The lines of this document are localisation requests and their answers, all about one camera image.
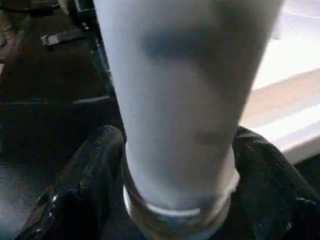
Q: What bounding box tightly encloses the white plastic table leg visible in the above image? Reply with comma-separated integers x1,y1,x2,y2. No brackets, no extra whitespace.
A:
93,0,286,240

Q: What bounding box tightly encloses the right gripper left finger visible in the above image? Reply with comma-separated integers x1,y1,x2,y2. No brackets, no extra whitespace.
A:
14,125,126,240

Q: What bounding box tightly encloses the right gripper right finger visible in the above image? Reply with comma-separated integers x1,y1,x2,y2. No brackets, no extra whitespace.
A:
226,126,320,240

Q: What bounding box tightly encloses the white plastic table top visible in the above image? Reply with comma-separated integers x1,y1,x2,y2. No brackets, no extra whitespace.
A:
239,0,320,166

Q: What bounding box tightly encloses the black mat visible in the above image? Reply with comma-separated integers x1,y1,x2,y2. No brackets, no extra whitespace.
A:
0,0,320,240

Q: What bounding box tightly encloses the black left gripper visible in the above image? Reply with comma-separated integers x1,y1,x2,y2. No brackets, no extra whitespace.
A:
40,0,108,48

